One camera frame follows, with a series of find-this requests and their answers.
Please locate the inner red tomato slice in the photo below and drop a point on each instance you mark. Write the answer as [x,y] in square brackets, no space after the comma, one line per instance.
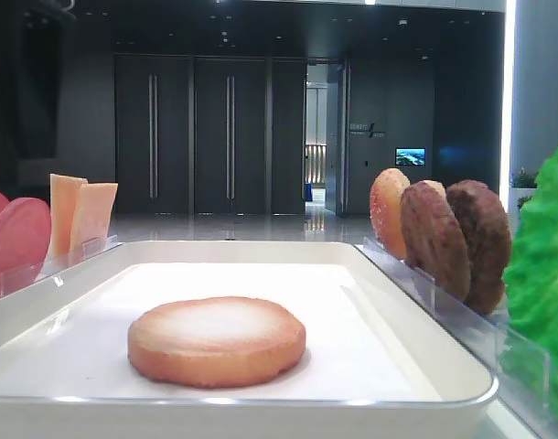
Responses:
[25,228]

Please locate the left clear acrylic rack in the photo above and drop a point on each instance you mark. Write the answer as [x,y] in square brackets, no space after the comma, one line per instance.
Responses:
[55,265]

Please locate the inner golden bun slice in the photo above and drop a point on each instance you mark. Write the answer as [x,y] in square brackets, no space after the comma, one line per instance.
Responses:
[385,209]

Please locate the orange cheese slice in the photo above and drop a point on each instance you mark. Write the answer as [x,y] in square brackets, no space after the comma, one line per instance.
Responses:
[93,211]
[64,191]

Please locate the potted plant with flowers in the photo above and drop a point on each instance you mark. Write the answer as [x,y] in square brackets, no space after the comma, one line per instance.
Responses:
[522,187]

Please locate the inner brown meat patty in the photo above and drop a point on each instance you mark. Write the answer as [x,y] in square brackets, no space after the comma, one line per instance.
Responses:
[434,240]

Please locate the right clear acrylic rack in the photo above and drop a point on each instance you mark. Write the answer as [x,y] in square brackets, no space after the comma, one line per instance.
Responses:
[527,377]

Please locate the golden bun slice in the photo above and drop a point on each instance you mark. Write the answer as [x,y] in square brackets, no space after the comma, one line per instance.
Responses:
[385,209]
[437,186]

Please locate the white rectangular metal tray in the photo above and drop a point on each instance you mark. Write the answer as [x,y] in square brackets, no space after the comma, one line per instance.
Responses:
[376,365]

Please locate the tan bun slice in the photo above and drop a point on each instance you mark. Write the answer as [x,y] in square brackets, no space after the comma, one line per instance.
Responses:
[216,342]

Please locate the brown meat patty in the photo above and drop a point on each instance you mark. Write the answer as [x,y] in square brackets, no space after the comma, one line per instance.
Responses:
[485,225]
[434,240]

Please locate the dark double doors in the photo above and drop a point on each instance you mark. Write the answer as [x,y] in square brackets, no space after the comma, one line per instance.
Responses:
[210,135]

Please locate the green lettuce leaf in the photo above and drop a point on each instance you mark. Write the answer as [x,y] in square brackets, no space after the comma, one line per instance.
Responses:
[532,275]

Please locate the outer brown meat patty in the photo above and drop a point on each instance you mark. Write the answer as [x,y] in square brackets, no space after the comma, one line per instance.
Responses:
[485,225]

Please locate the clear acrylic rack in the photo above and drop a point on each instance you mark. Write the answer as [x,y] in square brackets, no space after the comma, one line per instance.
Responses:
[55,265]
[527,377]

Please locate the wall mounted display screen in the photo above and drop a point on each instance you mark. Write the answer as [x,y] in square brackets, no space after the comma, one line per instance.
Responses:
[410,157]

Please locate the outer golden bun slice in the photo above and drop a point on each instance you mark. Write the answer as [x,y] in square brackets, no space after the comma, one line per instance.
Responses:
[437,186]

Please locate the outer orange cheese slice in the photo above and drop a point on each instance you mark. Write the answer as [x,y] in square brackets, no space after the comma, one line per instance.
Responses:
[64,191]

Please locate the inner orange cheese slice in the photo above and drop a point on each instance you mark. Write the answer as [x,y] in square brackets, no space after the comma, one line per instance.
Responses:
[93,211]

